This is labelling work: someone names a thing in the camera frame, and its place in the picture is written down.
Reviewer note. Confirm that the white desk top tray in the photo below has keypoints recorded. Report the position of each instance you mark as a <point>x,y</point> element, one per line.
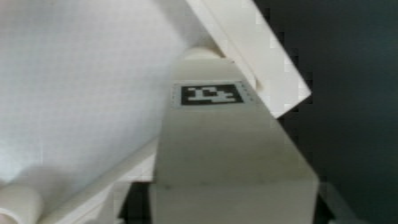
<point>87,53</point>

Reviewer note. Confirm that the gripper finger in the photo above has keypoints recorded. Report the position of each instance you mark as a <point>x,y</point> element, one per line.
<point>337,206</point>

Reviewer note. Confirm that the white desk leg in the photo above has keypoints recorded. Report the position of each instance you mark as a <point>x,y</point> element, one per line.
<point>19,205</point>
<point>232,178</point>

